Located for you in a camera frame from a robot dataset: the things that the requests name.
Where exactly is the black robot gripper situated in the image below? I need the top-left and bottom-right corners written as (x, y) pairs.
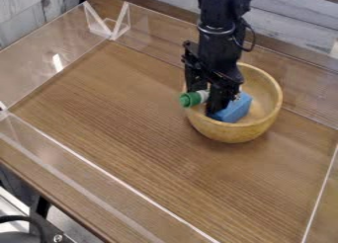
top-left (182, 40), bottom-right (245, 115)

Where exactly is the green and white marker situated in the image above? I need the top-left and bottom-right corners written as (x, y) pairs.
top-left (179, 90), bottom-right (210, 108)

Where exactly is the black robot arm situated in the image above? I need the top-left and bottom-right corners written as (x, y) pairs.
top-left (182, 0), bottom-right (254, 115)

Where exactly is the brown wooden bowl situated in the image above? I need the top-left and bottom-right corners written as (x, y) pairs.
top-left (184, 62), bottom-right (282, 143)

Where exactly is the blue rectangular block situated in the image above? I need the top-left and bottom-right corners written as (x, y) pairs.
top-left (208, 92), bottom-right (253, 123)

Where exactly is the black table leg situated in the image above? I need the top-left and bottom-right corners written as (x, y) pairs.
top-left (36, 197), bottom-right (52, 218)

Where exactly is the black cable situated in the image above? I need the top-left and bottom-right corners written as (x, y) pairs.
top-left (231, 16), bottom-right (258, 53)

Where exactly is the clear acrylic tray wall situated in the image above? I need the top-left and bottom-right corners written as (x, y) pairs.
top-left (0, 0), bottom-right (338, 243)

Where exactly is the black metal bracket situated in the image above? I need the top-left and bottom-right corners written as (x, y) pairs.
top-left (28, 217), bottom-right (76, 243)

